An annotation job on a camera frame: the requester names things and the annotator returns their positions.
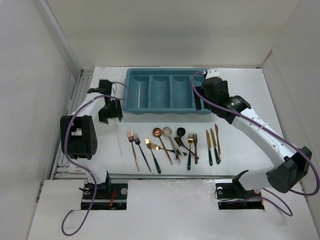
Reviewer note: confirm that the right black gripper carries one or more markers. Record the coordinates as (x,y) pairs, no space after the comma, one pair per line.
(200,91)

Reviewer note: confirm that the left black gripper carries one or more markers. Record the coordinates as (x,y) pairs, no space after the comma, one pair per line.
(116,113)

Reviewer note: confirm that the rose gold knife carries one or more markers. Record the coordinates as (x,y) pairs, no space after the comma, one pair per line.
(218,142)

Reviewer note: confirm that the blue plastic cutlery tray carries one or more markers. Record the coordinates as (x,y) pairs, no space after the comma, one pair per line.
(162,91)

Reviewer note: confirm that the gold knife green handle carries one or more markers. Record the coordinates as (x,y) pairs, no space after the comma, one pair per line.
(209,148)
(217,158)

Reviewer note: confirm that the copper round spoon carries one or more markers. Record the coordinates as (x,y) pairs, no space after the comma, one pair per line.
(157,132)

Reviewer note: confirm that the gold fork dark handle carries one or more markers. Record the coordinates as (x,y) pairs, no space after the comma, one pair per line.
(190,142)

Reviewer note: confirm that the white silver round spoon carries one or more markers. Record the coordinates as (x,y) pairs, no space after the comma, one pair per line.
(167,131)

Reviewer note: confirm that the black round spoon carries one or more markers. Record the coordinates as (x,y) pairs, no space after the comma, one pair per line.
(180,133)

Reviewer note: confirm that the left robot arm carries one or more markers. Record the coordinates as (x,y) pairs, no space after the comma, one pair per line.
(79,140)

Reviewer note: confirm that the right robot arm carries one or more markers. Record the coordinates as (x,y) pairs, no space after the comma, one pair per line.
(289,163)

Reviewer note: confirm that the rose gold fork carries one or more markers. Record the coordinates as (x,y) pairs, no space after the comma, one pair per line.
(131,140)

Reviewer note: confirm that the dark grey fork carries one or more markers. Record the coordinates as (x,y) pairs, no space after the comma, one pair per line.
(138,142)

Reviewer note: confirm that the copper fork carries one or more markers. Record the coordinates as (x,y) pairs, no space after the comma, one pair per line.
(195,141)

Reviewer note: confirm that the gold fork lying sideways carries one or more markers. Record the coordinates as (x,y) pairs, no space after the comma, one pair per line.
(157,147)

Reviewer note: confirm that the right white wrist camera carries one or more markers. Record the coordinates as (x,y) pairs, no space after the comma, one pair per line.
(212,73)

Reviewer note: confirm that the gold fork green handle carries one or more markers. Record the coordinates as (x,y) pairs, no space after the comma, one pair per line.
(150,147)

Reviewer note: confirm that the aluminium rail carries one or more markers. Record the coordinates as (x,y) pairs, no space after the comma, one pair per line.
(166,176)

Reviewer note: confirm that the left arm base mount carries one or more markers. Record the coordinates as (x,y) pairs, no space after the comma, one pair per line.
(110,196)

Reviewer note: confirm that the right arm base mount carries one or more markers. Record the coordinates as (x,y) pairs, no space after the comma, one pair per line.
(231,196)

